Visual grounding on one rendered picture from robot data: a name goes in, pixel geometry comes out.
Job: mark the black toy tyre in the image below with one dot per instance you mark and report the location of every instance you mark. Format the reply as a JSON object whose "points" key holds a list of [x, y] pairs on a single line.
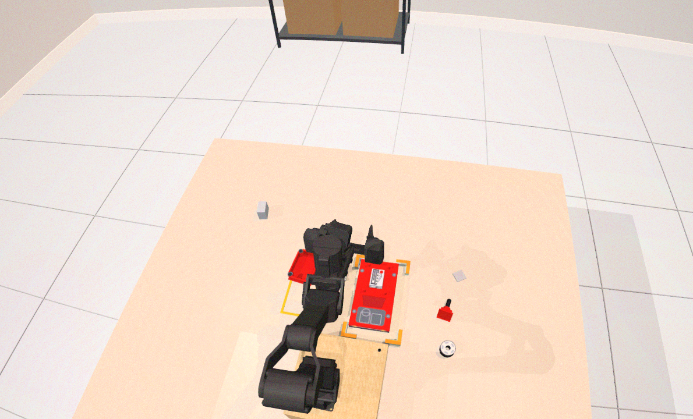
{"points": [[447, 353]]}

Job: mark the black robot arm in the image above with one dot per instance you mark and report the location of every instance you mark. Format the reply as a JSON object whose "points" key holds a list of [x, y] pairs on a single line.
{"points": [[315, 384]]}

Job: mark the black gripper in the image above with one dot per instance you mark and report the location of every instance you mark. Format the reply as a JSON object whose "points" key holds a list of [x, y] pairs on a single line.
{"points": [[373, 250]]}

